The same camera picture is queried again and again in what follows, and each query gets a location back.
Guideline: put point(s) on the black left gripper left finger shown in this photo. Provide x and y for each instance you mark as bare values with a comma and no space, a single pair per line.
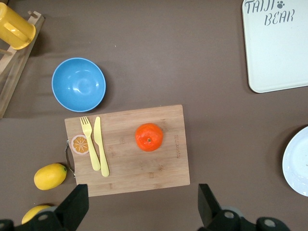
69,211

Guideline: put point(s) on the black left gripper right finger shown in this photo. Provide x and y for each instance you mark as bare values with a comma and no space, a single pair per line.
211,214

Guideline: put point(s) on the orange mandarin fruit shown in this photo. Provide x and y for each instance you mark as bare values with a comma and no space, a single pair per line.
149,137

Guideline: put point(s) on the white round plate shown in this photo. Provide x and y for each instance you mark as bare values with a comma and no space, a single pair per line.
298,163

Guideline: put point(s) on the yellow lemon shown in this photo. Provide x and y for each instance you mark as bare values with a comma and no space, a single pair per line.
49,176
31,215

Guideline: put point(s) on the orange slice piece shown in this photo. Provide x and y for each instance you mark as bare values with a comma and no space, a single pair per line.
78,144

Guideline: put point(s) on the bamboo cutting board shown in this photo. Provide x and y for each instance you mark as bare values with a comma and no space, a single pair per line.
134,168

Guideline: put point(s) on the yellow plastic knife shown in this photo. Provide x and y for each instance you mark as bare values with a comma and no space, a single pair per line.
97,134

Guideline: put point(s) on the yellow plastic fork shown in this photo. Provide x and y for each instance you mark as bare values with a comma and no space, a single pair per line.
87,131

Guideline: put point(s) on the blue bowl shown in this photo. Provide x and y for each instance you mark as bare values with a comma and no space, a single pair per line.
79,84

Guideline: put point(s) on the wooden cup rack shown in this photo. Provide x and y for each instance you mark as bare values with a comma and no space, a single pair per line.
16,65

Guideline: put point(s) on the cream bear print tray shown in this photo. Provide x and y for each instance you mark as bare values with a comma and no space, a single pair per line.
276,53

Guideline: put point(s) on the yellow plastic mug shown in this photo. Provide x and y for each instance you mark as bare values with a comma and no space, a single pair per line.
14,26

